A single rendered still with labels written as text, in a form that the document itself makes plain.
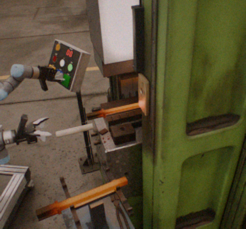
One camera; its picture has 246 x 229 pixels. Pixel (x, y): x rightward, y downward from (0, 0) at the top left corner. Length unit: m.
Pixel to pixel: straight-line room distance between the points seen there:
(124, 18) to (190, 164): 0.78
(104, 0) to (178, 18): 0.37
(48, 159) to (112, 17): 1.89
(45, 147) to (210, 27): 2.25
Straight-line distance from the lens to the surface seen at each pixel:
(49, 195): 2.52
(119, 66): 1.36
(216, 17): 1.06
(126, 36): 1.25
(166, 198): 1.47
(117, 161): 1.53
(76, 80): 1.87
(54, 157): 2.81
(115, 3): 1.19
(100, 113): 1.55
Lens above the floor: 1.94
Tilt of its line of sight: 36 degrees down
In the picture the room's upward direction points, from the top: 3 degrees counter-clockwise
